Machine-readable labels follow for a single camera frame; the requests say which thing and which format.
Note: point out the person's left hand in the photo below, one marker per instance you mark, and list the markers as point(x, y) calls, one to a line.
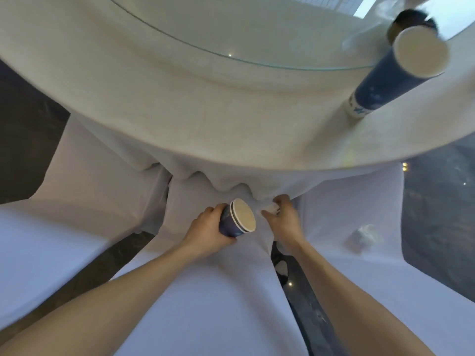
point(202, 235)

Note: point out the person's right hand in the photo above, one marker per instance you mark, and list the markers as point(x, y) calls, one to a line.
point(287, 226)

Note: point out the person's left thumb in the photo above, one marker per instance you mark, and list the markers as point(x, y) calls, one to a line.
point(215, 210)

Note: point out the person's right thumb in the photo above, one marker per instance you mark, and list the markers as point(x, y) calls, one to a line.
point(268, 217)

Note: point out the small white tissue piece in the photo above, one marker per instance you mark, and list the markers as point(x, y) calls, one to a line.
point(271, 208)

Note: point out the blue paper cup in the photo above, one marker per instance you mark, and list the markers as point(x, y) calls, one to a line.
point(237, 220)

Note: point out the person's left forearm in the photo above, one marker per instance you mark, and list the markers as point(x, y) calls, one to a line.
point(111, 304)

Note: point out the person's right forearm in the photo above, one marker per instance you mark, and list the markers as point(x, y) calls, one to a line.
point(345, 304)

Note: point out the white covered chair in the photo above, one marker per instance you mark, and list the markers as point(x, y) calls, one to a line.
point(207, 304)
point(55, 233)
point(371, 266)

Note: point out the crumpled white tissue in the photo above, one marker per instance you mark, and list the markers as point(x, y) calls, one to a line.
point(363, 238)

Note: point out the white tablecloth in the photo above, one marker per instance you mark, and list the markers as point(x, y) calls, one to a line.
point(167, 114)

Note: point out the tall stack of blue cups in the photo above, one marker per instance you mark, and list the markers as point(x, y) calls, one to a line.
point(386, 75)

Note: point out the round glass turntable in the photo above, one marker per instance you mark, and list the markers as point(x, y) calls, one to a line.
point(297, 29)

